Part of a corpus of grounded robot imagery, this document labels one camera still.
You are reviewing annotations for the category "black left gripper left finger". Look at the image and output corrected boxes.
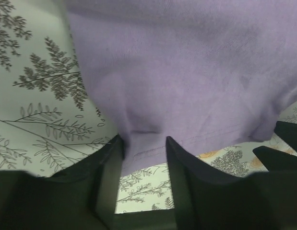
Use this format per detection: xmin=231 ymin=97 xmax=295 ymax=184
xmin=0 ymin=136 xmax=124 ymax=230

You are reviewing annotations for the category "floral patterned table mat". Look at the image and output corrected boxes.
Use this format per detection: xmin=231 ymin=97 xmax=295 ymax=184
xmin=0 ymin=0 xmax=297 ymax=213

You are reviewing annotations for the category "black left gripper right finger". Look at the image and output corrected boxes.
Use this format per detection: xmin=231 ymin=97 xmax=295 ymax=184
xmin=166 ymin=137 xmax=297 ymax=230

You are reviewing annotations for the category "purple t shirt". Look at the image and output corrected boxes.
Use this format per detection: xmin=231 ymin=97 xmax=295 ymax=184
xmin=66 ymin=0 xmax=297 ymax=176

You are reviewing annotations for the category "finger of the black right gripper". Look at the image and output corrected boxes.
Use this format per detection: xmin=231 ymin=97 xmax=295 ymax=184
xmin=274 ymin=121 xmax=297 ymax=146
xmin=253 ymin=146 xmax=297 ymax=172

